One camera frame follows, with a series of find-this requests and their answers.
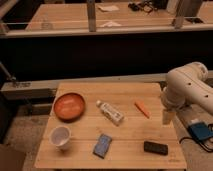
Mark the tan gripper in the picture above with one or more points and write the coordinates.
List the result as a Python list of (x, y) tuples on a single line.
[(167, 116)]

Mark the clear plastic bottle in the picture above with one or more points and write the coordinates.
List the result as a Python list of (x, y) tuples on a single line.
[(110, 112)]

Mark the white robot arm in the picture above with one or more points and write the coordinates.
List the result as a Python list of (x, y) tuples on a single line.
[(186, 84)]

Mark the orange marker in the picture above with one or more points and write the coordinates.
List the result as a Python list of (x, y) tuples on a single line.
[(140, 105)]

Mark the small wooden table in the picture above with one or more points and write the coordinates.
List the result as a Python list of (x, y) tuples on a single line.
[(126, 150)]

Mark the blue sponge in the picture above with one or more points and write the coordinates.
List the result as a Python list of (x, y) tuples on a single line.
[(102, 146)]

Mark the crumpled white paper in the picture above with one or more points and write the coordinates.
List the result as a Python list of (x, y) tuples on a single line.
[(111, 24)]

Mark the white paper cup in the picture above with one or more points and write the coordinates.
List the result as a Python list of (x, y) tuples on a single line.
[(60, 137)]

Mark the white paper sheet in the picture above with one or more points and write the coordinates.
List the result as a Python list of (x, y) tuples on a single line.
[(108, 8)]

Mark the clear plastic cup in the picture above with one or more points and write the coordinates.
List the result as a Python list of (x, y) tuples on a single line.
[(46, 25)]

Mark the large background wooden table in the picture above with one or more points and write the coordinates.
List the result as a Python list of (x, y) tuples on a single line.
[(74, 16)]

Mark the blue box with cable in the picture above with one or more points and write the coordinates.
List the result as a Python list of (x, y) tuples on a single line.
[(200, 133)]

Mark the metal post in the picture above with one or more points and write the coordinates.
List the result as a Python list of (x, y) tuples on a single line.
[(91, 15)]

